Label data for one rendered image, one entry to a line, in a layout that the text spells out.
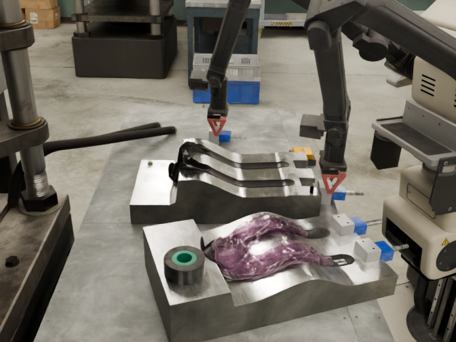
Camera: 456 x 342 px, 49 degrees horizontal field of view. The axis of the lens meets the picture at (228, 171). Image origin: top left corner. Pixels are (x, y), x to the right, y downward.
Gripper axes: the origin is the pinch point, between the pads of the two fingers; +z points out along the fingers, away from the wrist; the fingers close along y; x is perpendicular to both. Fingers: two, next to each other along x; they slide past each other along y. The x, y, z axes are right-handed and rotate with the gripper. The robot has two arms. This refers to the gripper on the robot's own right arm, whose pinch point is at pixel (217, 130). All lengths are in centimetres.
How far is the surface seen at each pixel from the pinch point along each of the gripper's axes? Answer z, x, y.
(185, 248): -12, 3, 83
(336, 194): 0, 38, 38
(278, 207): -2, 22, 50
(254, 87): 74, 6, -263
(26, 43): -41, -41, 49
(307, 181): -4.6, 29.4, 39.5
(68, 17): 94, -286, -572
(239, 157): -4.6, 9.6, 28.0
